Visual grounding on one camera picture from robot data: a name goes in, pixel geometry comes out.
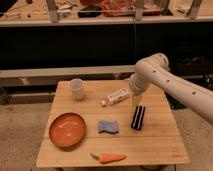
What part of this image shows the wooden table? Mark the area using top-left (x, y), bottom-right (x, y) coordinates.
top-left (36, 80), bottom-right (189, 168)

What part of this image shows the black object on shelf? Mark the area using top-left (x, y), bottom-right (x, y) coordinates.
top-left (78, 5), bottom-right (102, 18)

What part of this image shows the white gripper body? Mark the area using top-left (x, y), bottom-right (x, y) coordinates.
top-left (129, 73), bottom-right (149, 95)

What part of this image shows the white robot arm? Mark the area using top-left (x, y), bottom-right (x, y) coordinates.
top-left (129, 53), bottom-right (213, 125)

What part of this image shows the black striped block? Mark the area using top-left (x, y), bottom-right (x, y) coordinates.
top-left (131, 106), bottom-right (145, 131)

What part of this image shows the white paper cup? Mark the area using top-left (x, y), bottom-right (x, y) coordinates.
top-left (69, 78), bottom-right (84, 100)

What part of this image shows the orange plate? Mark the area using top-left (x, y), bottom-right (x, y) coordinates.
top-left (49, 113), bottom-right (86, 148)

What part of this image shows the orange toy carrot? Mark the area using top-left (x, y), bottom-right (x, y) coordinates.
top-left (91, 154), bottom-right (127, 164)

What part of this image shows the long grey bench beam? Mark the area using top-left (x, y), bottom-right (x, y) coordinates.
top-left (0, 65), bottom-right (134, 87)

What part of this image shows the white plastic bottle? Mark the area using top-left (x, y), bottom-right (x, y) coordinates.
top-left (101, 88), bottom-right (130, 107)

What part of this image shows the red object on shelf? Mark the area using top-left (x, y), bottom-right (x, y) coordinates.
top-left (101, 0), bottom-right (135, 17)

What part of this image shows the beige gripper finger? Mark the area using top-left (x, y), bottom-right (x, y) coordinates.
top-left (132, 95), bottom-right (142, 108)

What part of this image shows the blue sponge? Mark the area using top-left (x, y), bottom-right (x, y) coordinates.
top-left (98, 120), bottom-right (119, 134)

